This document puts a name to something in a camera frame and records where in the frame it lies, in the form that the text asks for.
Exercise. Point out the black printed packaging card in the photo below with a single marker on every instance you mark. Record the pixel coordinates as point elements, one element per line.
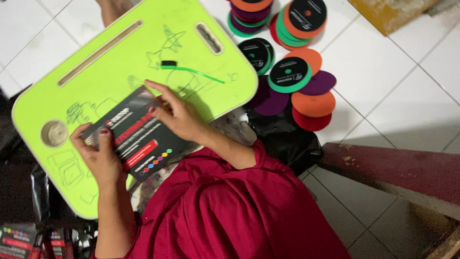
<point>143,144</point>

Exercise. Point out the green toothbrush with black head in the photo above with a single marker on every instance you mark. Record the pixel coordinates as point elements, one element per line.
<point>169,64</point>

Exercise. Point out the person's red garment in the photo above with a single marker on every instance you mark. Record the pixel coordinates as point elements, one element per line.
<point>233,216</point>

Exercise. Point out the floral patterned cloth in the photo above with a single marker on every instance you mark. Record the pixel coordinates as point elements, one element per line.
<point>233,126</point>

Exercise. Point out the maroon wooden beam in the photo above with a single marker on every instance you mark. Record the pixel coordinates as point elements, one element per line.
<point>395,169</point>

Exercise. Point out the lime green lap desk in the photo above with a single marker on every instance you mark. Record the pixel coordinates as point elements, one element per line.
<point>118,72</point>

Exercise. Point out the person's leg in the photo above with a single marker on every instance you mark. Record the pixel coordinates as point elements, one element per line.
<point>113,10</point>

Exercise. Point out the person's right hand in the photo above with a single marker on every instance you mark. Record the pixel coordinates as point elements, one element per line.
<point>187,120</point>

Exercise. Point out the shiny black plastic bag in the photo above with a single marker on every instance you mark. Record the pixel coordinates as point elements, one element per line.
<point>46,194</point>

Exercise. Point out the stack of black printed packets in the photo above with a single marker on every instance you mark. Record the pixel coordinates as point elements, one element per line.
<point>21,243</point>

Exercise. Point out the person's left hand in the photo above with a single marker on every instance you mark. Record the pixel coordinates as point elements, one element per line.
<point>104,163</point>

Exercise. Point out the heap of coloured foam polishing pads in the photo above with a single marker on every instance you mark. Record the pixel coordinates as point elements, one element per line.
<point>289,72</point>

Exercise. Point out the brown wooden board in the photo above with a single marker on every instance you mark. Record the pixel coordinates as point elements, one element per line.
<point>388,12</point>

